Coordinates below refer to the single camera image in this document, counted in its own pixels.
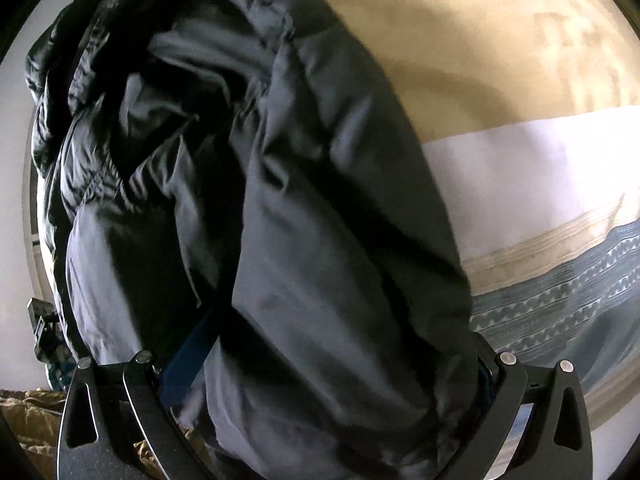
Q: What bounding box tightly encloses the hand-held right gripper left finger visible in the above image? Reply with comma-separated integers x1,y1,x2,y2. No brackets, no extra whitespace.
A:
57,350,221,480

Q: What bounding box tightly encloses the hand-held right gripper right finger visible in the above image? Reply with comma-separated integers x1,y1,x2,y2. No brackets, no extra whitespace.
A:
470,332,594,480

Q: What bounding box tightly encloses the black puffer jacket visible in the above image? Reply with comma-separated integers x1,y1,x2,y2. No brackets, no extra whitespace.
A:
25,0,493,480

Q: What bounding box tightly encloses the tan patterned cloth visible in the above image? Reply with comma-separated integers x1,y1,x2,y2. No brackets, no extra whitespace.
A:
0,388,221,480

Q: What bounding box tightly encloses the striped duvet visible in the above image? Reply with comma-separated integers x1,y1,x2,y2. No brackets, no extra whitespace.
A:
270,0,640,433

